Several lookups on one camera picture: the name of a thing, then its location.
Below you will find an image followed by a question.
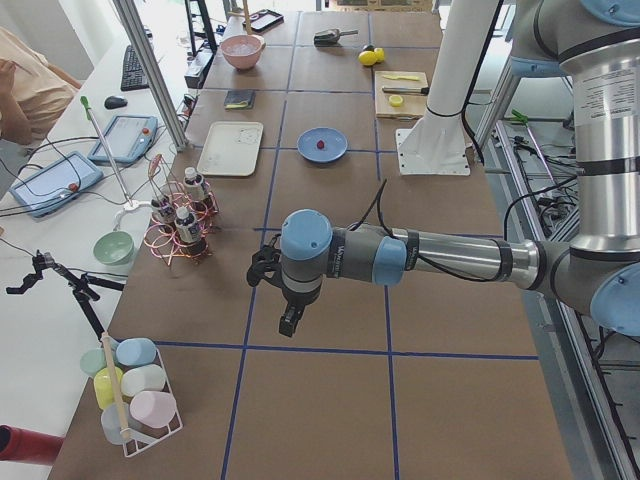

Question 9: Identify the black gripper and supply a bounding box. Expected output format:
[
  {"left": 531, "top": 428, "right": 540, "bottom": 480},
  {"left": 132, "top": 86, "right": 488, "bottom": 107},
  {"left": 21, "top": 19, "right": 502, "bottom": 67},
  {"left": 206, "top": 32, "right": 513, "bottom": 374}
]
[{"left": 278, "top": 287, "right": 320, "bottom": 336}]

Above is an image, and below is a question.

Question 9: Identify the blue plate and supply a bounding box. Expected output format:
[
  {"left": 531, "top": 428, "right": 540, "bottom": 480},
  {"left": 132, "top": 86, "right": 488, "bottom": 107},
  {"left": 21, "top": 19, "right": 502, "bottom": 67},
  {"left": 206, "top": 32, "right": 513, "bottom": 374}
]
[{"left": 297, "top": 127, "right": 348, "bottom": 164}]

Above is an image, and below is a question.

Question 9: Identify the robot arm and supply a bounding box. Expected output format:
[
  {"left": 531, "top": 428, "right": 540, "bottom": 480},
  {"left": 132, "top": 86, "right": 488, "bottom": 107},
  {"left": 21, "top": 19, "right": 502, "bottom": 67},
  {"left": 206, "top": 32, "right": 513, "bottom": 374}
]
[{"left": 276, "top": 1, "right": 639, "bottom": 336}]

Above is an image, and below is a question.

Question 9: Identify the white plastic cup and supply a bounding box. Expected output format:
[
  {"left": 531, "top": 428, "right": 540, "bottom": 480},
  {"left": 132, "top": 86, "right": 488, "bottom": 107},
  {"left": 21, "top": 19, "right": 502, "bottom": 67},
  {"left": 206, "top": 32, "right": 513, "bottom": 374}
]
[{"left": 121, "top": 364, "right": 166, "bottom": 397}]

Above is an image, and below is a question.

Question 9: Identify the blue plastic cup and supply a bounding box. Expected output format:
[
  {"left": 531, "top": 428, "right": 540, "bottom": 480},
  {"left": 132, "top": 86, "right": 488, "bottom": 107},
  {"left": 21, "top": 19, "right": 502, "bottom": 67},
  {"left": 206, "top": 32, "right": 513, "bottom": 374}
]
[{"left": 116, "top": 337, "right": 156, "bottom": 367}]

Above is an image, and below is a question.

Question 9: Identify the pink plastic cup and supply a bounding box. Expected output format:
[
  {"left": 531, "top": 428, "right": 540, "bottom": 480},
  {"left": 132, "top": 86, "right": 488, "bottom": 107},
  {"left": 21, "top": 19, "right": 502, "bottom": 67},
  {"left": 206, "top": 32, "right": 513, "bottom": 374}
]
[{"left": 129, "top": 391, "right": 177, "bottom": 428}]

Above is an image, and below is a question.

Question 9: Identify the cream bear tray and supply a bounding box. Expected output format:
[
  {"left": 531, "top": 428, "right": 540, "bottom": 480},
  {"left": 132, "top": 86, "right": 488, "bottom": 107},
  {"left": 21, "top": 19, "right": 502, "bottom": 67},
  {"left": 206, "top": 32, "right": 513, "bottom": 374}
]
[{"left": 196, "top": 121, "right": 264, "bottom": 177}]

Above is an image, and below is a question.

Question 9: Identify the green bowl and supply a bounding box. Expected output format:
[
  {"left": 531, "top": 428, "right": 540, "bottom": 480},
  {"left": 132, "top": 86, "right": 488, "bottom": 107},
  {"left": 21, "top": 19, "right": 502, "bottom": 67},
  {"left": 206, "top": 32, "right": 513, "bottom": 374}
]
[{"left": 93, "top": 231, "right": 135, "bottom": 266}]

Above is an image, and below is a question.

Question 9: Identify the yellow plastic cup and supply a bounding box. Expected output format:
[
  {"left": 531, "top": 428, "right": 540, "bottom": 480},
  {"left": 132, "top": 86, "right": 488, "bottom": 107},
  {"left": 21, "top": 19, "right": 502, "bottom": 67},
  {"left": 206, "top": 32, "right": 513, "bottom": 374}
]
[{"left": 93, "top": 367, "right": 115, "bottom": 410}]

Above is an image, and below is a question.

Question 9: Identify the grey folded cloth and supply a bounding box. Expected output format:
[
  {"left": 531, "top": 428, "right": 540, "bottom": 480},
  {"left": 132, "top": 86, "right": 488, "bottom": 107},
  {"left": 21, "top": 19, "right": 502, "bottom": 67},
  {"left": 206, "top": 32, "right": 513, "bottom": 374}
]
[{"left": 224, "top": 89, "right": 256, "bottom": 110}]

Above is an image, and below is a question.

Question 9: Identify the blue teach pendant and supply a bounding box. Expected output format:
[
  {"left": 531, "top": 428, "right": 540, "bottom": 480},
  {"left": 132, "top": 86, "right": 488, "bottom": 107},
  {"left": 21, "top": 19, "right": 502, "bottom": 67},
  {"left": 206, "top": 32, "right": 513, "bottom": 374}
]
[
  {"left": 103, "top": 115, "right": 158, "bottom": 165},
  {"left": 9, "top": 151, "right": 104, "bottom": 218}
]

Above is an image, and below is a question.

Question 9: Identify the lemon half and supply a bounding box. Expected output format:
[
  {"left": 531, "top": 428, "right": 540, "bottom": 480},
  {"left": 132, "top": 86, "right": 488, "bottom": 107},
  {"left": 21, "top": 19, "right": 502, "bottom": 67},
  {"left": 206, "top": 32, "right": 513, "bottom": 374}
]
[{"left": 388, "top": 94, "right": 404, "bottom": 108}]

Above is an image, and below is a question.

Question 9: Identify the wooden cutting board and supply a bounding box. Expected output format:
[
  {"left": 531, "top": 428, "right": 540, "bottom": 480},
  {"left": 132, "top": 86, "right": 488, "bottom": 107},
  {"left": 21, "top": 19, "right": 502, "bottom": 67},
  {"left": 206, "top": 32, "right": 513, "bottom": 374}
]
[{"left": 374, "top": 71, "right": 429, "bottom": 119}]

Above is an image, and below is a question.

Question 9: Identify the steel cylinder tool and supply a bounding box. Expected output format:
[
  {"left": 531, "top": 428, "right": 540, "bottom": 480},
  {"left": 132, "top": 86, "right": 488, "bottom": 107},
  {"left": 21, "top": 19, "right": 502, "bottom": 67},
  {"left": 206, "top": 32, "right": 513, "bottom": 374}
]
[{"left": 382, "top": 86, "right": 430, "bottom": 96}]

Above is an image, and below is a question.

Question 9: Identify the yellow plastic knife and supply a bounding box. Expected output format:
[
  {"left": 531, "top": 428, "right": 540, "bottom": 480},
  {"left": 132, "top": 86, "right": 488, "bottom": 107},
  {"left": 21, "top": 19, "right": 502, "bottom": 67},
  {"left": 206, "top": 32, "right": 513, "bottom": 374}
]
[{"left": 382, "top": 74, "right": 421, "bottom": 81}]

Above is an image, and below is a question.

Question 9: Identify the pink bowl with ice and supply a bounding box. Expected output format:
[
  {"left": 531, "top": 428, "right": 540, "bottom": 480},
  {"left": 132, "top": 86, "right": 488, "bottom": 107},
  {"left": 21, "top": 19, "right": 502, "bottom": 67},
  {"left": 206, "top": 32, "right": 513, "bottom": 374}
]
[{"left": 220, "top": 35, "right": 266, "bottom": 70}]

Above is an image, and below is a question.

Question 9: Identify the yellow lemon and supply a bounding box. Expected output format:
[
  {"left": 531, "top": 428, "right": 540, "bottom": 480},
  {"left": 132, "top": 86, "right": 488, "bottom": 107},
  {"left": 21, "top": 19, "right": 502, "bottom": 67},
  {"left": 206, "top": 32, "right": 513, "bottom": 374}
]
[
  {"left": 373, "top": 47, "right": 385, "bottom": 63},
  {"left": 358, "top": 50, "right": 378, "bottom": 67}
]

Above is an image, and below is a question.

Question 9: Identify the black mouse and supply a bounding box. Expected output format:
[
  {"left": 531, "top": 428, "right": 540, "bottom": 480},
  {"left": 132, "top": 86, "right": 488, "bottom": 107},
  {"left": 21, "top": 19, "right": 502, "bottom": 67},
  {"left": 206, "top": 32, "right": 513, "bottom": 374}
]
[{"left": 104, "top": 95, "right": 128, "bottom": 110}]

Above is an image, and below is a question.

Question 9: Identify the steel scoop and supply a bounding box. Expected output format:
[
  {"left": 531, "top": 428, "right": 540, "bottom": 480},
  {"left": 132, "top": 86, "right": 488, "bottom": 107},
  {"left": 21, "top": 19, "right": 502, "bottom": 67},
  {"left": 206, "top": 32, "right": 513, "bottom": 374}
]
[{"left": 313, "top": 29, "right": 359, "bottom": 46}]

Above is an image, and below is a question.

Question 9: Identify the black keyboard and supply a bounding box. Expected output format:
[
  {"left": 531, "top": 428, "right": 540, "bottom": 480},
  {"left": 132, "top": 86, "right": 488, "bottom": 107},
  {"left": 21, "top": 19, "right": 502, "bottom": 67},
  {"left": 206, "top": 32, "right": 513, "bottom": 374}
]
[{"left": 120, "top": 45, "right": 149, "bottom": 92}]

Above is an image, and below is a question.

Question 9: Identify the seated person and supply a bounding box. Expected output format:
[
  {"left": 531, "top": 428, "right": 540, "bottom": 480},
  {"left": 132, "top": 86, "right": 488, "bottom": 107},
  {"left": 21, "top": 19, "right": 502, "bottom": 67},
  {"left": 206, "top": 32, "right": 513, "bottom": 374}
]
[{"left": 1, "top": 28, "right": 81, "bottom": 146}]

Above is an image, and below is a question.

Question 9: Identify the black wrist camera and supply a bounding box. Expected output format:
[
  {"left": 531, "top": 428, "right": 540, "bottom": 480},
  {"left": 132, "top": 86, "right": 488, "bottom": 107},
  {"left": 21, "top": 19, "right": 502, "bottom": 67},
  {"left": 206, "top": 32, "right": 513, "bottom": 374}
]
[{"left": 246, "top": 233, "right": 283, "bottom": 288}]

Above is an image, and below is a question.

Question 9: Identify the copper wire bottle rack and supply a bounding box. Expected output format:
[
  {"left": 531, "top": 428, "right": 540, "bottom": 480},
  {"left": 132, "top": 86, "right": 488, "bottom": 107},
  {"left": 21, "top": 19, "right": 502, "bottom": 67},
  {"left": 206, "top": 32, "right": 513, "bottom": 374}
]
[{"left": 143, "top": 154, "right": 219, "bottom": 265}]

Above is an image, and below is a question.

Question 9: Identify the white wire cup rack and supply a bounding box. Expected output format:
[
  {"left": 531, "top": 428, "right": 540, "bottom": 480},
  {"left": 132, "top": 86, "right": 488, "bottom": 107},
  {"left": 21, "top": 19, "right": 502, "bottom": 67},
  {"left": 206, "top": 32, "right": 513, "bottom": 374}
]
[{"left": 100, "top": 333, "right": 183, "bottom": 458}]

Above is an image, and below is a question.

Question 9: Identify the aluminium frame post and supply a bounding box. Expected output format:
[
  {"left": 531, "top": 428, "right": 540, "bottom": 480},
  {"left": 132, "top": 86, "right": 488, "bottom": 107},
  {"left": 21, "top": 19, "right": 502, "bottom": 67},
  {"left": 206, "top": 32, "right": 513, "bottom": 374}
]
[{"left": 113, "top": 0, "right": 188, "bottom": 152}]

